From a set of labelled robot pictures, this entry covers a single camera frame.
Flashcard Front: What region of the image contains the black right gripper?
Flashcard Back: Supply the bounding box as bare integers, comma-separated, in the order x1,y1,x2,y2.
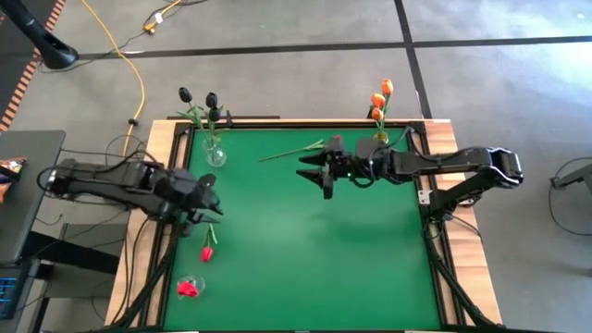
295,137,394,201

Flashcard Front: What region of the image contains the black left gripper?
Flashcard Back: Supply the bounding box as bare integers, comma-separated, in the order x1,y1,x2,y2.
154,166,224,226

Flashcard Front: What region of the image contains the red artificial tulip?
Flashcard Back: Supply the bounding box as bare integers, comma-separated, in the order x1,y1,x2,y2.
257,133,344,164
177,280,200,299
200,222,219,264

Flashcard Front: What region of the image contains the orange artificial tulip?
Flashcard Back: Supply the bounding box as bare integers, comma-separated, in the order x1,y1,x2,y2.
379,78,395,135
371,107,386,135
370,92,387,135

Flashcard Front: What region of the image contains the black artificial tulip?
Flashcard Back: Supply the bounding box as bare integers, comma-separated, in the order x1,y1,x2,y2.
204,91,221,149
203,106,232,149
175,86,216,152

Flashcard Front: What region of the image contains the ribbed clear glass vase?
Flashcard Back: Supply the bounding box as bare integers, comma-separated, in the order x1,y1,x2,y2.
203,141,228,168

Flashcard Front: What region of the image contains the round clear glass vase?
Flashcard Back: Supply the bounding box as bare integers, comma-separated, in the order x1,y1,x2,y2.
175,274,207,301

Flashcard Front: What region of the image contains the green table mat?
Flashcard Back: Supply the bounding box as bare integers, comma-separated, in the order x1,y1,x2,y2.
162,127,443,330

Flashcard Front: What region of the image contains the dark grey desk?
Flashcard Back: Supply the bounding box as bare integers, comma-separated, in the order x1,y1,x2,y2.
0,129,67,265

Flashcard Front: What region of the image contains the colourful snack bag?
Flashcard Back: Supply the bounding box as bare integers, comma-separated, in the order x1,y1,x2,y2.
0,156,28,204

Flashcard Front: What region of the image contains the laptop with blue keys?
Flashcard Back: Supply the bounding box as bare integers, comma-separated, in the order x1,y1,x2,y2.
0,265,29,321

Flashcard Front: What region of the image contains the black stand pole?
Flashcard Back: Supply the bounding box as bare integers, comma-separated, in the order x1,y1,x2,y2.
0,0,80,70

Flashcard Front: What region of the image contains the black floor mat striped edge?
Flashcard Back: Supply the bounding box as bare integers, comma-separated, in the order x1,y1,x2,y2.
0,0,67,133

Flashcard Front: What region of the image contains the black stand foot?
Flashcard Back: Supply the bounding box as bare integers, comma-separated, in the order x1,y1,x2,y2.
549,162,592,191

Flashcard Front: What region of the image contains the yellow cable with plug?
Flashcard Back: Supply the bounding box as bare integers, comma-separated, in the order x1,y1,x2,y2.
142,0,184,34

